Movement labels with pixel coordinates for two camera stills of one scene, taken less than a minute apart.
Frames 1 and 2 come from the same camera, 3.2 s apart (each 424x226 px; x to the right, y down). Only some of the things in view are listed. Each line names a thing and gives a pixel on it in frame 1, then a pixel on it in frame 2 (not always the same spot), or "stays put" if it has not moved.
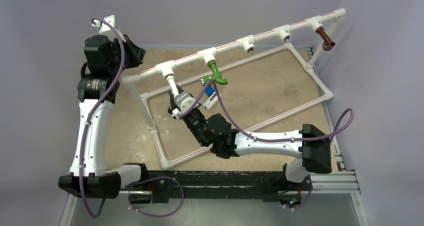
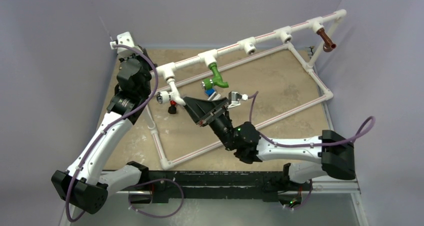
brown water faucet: [327, 44] stays put
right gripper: [173, 105] → [199, 109]
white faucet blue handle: [213, 99] stays put
